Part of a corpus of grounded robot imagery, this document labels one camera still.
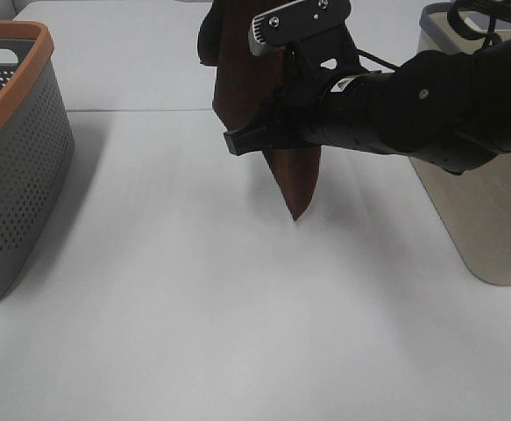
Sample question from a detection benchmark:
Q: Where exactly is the beige basket with grey rim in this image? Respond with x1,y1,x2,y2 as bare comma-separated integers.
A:
410,2,511,286

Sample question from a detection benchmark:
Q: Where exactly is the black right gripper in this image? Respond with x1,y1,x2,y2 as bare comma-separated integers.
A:
224,25,366,156

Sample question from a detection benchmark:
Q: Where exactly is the grey perforated basket orange rim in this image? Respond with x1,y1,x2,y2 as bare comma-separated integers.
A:
0,20,75,299

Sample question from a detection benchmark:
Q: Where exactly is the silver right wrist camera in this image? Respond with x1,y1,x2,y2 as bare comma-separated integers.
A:
248,0,351,56

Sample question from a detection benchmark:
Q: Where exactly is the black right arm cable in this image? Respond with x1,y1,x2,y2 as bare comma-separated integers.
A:
356,0,511,71

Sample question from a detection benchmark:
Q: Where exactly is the dark brown towel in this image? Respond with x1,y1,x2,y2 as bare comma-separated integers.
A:
197,0,321,220

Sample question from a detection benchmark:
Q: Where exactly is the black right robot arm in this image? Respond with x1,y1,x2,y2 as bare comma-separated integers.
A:
224,39,511,175

